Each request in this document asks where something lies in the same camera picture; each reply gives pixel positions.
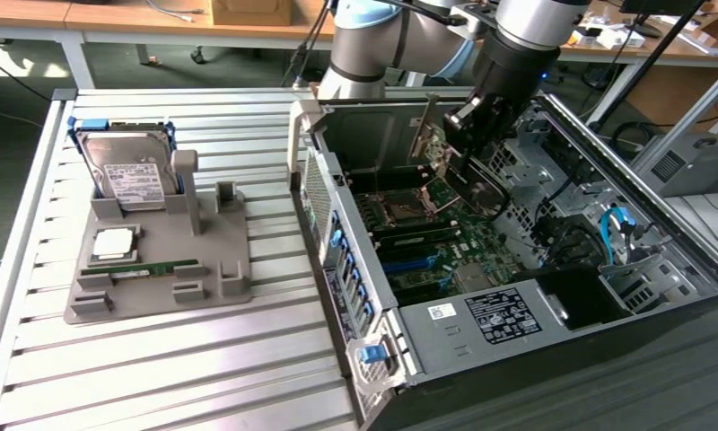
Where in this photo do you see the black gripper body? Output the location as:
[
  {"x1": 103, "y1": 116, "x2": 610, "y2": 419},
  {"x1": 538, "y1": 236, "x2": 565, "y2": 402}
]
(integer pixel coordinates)
[{"x1": 470, "y1": 33, "x2": 562, "y2": 136}]

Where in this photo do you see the graphics card with black shroud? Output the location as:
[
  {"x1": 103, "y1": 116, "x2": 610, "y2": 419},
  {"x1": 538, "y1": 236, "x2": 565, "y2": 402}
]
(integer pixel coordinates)
[{"x1": 406, "y1": 92, "x2": 511, "y2": 221}]

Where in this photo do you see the metal disk bay cage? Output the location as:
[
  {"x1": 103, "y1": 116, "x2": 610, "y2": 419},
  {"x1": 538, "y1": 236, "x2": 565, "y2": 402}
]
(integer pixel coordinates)
[{"x1": 483, "y1": 111, "x2": 611, "y2": 225}]

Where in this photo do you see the metal socket cover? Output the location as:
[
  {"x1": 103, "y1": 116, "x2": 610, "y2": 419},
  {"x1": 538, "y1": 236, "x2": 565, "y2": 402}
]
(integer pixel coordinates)
[{"x1": 422, "y1": 176, "x2": 465, "y2": 215}]

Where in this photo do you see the CPU socket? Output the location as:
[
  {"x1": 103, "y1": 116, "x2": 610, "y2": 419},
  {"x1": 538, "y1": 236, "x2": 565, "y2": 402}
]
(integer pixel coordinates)
[{"x1": 382, "y1": 190, "x2": 438, "y2": 225}]

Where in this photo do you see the black slanted pole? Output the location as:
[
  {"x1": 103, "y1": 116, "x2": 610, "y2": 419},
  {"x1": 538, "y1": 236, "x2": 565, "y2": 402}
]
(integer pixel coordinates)
[{"x1": 585, "y1": 0, "x2": 711, "y2": 131}]

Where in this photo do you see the black computer monitor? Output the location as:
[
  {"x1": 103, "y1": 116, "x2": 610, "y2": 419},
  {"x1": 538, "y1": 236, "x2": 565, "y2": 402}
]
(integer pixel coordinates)
[{"x1": 618, "y1": 0, "x2": 705, "y2": 37}]

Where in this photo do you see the green motherboard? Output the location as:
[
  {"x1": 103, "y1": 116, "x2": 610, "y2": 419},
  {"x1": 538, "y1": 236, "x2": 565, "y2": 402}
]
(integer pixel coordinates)
[{"x1": 349, "y1": 188, "x2": 527, "y2": 302}]

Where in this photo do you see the wooden office desk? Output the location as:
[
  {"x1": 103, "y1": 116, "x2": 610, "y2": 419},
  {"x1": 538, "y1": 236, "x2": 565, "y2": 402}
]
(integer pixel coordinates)
[
  {"x1": 555, "y1": 0, "x2": 718, "y2": 131},
  {"x1": 0, "y1": 0, "x2": 335, "y2": 89}
]

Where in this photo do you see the black RAM stick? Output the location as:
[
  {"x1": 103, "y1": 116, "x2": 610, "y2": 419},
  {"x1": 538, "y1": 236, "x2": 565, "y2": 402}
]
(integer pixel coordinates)
[{"x1": 374, "y1": 226, "x2": 462, "y2": 252}]

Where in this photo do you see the grey chipset heatsink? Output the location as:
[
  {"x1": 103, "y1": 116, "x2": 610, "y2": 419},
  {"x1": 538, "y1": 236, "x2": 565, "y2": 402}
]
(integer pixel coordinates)
[{"x1": 453, "y1": 264, "x2": 495, "y2": 291}]

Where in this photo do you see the grey computer tower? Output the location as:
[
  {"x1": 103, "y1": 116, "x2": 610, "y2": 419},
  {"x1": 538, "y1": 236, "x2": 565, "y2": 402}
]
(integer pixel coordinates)
[{"x1": 630, "y1": 132, "x2": 718, "y2": 198}]

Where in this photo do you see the brown cardboard box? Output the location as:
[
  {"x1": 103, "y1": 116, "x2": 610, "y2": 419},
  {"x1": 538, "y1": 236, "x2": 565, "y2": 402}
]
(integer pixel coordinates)
[{"x1": 207, "y1": 0, "x2": 294, "y2": 26}]

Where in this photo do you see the grey power supply unit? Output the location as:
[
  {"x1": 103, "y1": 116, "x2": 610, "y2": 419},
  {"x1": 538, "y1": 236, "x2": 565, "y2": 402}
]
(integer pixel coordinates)
[{"x1": 394, "y1": 280, "x2": 570, "y2": 376}]

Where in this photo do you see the hard disk in blue carrier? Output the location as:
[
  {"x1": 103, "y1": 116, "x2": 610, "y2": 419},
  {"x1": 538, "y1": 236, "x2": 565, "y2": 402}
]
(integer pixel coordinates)
[{"x1": 66, "y1": 115, "x2": 183, "y2": 212}]

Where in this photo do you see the grey plastic parts rack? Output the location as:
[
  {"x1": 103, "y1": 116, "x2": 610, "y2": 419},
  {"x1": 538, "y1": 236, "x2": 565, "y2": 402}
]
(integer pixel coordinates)
[{"x1": 63, "y1": 150, "x2": 255, "y2": 325}]

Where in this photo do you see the open grey PC case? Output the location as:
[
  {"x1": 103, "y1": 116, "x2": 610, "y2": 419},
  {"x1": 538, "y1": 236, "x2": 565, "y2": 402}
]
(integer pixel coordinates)
[{"x1": 287, "y1": 87, "x2": 718, "y2": 431}]

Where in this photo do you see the green RAM stick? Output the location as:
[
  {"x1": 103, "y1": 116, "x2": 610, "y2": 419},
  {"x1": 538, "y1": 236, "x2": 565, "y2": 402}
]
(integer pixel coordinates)
[{"x1": 81, "y1": 259, "x2": 199, "y2": 279}]

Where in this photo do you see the silver CPU chip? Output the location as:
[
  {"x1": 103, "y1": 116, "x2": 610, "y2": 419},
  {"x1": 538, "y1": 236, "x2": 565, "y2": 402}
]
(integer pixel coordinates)
[{"x1": 91, "y1": 228, "x2": 135, "y2": 259}]

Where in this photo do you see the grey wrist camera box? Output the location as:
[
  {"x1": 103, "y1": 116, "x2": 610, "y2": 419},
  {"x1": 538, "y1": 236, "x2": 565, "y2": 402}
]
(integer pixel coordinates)
[{"x1": 453, "y1": 3, "x2": 498, "y2": 35}]

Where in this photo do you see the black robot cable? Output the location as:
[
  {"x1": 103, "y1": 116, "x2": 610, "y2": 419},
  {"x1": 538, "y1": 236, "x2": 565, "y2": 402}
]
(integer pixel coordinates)
[{"x1": 279, "y1": 0, "x2": 335, "y2": 86}]

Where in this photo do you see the blue wire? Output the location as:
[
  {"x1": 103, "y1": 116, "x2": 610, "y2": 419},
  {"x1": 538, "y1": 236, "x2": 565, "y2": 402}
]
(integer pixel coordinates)
[{"x1": 597, "y1": 201, "x2": 639, "y2": 266}]

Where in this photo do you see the aluminium profile frame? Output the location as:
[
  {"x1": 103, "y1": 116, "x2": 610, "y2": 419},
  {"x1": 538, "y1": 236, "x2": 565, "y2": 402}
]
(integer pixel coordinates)
[{"x1": 630, "y1": 74, "x2": 718, "y2": 180}]

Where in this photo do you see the white cable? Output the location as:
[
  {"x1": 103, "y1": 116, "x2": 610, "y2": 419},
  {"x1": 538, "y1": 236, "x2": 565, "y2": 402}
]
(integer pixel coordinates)
[{"x1": 145, "y1": 0, "x2": 207, "y2": 22}]

